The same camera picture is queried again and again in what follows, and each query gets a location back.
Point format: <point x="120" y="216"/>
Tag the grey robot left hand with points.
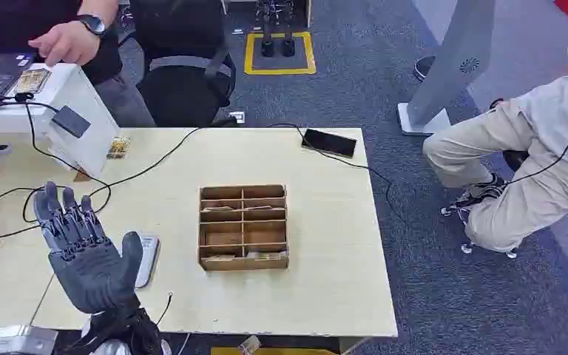
<point x="90" y="274"/>

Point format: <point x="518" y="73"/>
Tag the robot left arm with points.
<point x="127" y="330"/>

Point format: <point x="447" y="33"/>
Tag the white flat device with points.
<point x="148" y="257"/>

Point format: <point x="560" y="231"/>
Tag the white box stand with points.
<point x="80" y="147"/>

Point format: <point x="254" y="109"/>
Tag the card with golden print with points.
<point x="31" y="81"/>
<point x="118" y="148"/>

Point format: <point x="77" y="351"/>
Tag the small white gadget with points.
<point x="1" y="151"/>

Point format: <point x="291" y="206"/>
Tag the black power adapter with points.
<point x="71" y="121"/>

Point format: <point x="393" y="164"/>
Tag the wooden card box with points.
<point x="243" y="228"/>

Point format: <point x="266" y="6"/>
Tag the card under desk edge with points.
<point x="249" y="345"/>

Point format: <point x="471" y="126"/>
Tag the person at laptop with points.
<point x="117" y="93"/>

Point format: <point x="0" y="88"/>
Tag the white floor socket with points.
<point x="237" y="117"/>

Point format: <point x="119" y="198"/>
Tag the black office chair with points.
<point x="181" y="73"/>

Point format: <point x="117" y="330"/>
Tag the person's hand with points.
<point x="66" y="44"/>

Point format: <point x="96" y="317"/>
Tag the black wristwatch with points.
<point x="93" y="23"/>

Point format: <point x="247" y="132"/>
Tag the yellow floor tape square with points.
<point x="248" y="54"/>

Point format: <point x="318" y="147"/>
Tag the black smartphone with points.
<point x="329" y="143"/>

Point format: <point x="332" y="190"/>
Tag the black robot legs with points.
<point x="278" y="29"/>

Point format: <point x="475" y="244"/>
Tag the black round base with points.
<point x="423" y="67"/>

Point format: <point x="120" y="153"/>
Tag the white standing pillar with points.
<point x="453" y="59"/>

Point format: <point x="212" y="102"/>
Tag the person on stool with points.
<point x="524" y="161"/>

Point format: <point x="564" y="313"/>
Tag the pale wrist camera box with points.
<point x="19" y="340"/>

